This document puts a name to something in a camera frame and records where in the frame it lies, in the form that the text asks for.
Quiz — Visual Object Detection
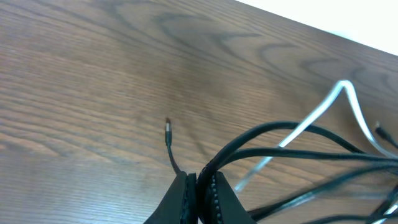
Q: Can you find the long black cable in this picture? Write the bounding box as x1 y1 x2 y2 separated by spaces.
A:
195 121 398 224

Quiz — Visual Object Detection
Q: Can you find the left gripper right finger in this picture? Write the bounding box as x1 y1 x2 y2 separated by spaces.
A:
205 172 256 224

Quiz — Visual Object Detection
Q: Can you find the white usb cable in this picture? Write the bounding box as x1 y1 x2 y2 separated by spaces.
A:
233 79 398 224

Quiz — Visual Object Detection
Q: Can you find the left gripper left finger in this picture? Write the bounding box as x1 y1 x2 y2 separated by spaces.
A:
144 171 198 224

